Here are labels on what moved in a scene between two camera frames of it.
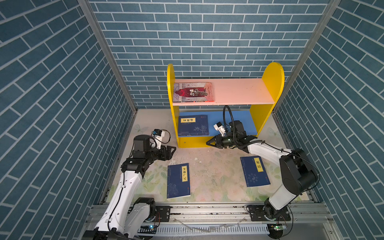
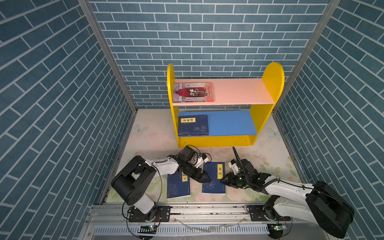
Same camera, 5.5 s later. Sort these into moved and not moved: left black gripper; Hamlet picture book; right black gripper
Moved: left black gripper; right black gripper
Not moved: Hamlet picture book
